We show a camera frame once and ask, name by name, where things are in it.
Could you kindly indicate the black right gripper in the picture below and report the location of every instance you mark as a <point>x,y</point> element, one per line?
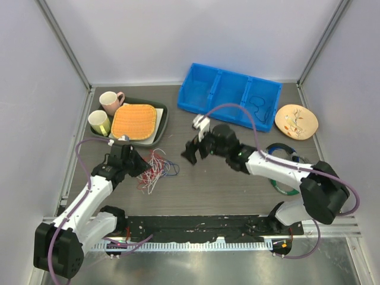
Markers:
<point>192,146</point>

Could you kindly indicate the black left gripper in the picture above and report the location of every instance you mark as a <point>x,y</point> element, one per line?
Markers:
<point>141,167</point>

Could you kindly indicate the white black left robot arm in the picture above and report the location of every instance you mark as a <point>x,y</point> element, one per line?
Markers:
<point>60,246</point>

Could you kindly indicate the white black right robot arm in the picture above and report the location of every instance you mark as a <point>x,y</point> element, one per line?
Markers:
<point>322,195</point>

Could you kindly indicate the dark green plastic tray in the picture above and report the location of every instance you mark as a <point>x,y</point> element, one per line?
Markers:
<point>142,122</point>

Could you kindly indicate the orange woven mat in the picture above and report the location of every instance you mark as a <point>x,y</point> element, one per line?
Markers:
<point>134,121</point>

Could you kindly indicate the blue three-compartment plastic bin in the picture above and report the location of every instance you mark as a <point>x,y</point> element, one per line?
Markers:
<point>206,87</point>

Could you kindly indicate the yellow green ceramic mug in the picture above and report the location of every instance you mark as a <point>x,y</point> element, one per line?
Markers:
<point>100,122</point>

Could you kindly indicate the pink ceramic mug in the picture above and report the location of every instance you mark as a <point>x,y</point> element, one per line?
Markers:
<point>111,101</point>

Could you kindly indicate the beige decorated ceramic plate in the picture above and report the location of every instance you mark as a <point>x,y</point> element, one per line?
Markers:
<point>296,122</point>

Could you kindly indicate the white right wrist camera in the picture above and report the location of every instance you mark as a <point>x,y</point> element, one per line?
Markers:
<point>201,123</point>

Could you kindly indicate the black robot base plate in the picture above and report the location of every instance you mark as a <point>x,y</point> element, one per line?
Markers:
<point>202,229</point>

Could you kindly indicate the slotted cable duct rail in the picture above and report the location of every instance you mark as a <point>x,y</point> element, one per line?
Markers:
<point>218,245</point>

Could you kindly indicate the aluminium frame post left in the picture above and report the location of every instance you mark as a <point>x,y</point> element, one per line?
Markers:
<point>57,31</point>

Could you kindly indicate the aluminium frame post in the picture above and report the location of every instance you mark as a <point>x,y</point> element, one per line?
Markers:
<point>57,31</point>
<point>336,17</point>

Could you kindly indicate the aluminium frame post right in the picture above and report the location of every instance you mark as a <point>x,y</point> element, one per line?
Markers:
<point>336,17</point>

